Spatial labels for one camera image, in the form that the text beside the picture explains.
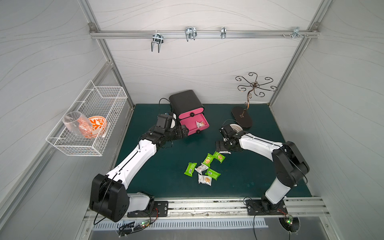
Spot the pink drawer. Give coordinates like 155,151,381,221
180,114,210,136
178,108,204,120

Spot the black pink drawer cabinet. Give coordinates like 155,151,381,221
169,90,205,124

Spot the white cookie packet small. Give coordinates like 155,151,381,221
196,121,207,129

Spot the pink top drawer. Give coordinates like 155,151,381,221
178,108,204,120

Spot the white cookie packet bottom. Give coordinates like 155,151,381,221
198,175,212,186

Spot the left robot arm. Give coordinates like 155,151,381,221
89,114,189,222

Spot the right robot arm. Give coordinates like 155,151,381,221
217,124,310,211

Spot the black metal jewelry stand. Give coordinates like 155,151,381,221
231,72,277,129

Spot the orange patterned bowl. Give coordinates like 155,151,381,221
85,116,108,139

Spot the clear glass cup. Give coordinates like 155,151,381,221
62,111,93,138

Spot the metal double hook left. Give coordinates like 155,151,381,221
151,33,164,53

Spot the metal hook middle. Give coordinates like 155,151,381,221
185,27,197,42

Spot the metal hook small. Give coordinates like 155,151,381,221
221,27,227,39

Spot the white strainer orange handle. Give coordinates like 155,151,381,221
230,124,243,133

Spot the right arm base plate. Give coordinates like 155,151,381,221
244,199,288,216

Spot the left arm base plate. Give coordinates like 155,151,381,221
127,201,169,218

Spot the white wire basket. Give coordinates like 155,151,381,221
46,81,127,157

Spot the metal rail bar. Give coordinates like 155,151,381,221
90,29,321,40

